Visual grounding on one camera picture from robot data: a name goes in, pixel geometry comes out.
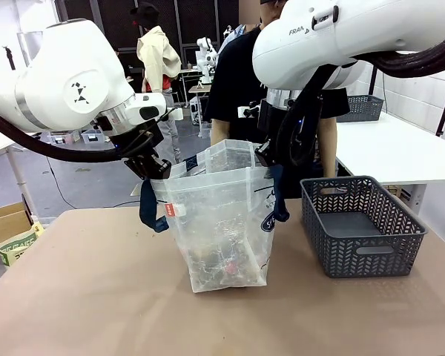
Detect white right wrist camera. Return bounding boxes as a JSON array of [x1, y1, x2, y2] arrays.
[[237, 105, 263, 119]]

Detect white shopping bag navy handles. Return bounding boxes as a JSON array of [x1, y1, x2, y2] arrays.
[[139, 139, 291, 294]]

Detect large grey plastic basket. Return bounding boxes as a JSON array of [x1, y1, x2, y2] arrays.
[[300, 176, 429, 279]]

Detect black stand pole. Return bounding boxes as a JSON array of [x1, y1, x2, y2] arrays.
[[2, 44, 17, 71]]

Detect person's right forearm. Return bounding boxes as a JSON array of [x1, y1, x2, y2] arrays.
[[210, 118, 234, 150]]

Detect white side table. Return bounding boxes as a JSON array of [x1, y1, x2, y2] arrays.
[[333, 110, 445, 214]]

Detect small background table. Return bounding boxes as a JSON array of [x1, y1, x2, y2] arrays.
[[188, 83, 213, 109]]

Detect green white paper sack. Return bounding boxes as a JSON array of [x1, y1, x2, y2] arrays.
[[0, 220, 45, 267]]

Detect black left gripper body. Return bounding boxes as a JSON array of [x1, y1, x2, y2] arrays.
[[112, 127, 165, 168]]

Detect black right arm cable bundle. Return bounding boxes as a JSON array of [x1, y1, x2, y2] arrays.
[[276, 22, 445, 168]]

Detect brown cardboard box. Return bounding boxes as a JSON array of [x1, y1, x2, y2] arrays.
[[0, 202, 34, 249]]

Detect person in black t-shirt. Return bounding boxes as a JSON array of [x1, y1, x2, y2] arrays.
[[202, 0, 352, 200]]

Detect dark packaged item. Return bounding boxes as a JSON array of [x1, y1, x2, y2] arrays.
[[192, 240, 223, 285]]

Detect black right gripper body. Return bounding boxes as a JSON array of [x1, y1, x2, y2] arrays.
[[257, 102, 288, 149]]

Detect person in light blue shirt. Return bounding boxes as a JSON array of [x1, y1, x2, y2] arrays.
[[217, 24, 263, 56]]

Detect clear plastic storage bin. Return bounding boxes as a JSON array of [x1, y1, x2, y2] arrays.
[[81, 128, 111, 144], [47, 129, 81, 146]]

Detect person in cream hoodie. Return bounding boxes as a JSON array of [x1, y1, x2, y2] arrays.
[[129, 1, 182, 164]]

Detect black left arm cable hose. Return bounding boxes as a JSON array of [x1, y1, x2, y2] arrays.
[[0, 107, 165, 165]]

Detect person's left forearm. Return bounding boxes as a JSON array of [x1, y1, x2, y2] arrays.
[[316, 116, 339, 179]]

